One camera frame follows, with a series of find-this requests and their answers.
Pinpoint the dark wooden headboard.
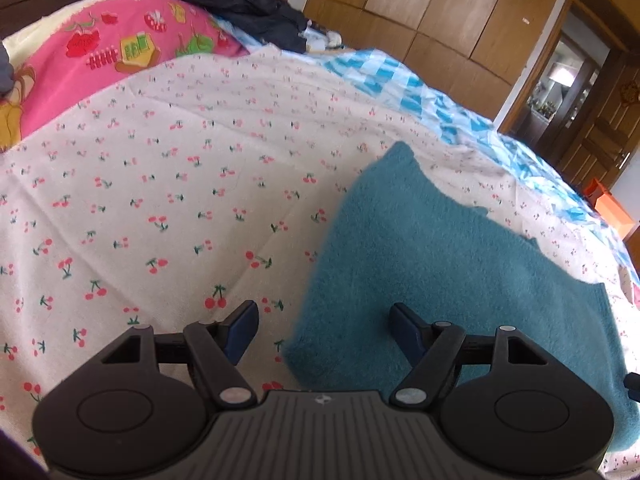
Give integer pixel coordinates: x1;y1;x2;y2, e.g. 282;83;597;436
0;0;151;41

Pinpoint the pink cartoon print blanket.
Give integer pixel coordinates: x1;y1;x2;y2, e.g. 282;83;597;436
0;0;251;153

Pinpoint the cherry print bed sheet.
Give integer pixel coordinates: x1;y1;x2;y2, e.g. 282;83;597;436
0;45;640;476

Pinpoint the wooden wardrobe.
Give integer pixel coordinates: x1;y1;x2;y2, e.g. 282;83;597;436
302;0;573;123

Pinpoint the teal fleece towel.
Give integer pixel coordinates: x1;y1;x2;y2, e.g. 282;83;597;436
281;141;640;453

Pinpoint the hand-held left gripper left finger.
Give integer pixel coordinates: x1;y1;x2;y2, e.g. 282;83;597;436
100;300;261;409

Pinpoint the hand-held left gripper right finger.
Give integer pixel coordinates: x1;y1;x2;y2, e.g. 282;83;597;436
389;302;549;408

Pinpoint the person's dark clothing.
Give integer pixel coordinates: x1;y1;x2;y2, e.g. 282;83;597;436
0;430;48;480

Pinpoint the blue white checkered quilt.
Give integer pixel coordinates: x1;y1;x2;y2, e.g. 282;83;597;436
300;47;640;281

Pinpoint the dark navy jacket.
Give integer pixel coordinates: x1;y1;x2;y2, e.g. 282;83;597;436
140;0;311;53

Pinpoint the orange box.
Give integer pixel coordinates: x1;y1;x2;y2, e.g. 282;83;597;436
582;177;638;238

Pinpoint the brown wooden door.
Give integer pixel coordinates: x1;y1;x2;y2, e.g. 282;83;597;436
555;50;640;196

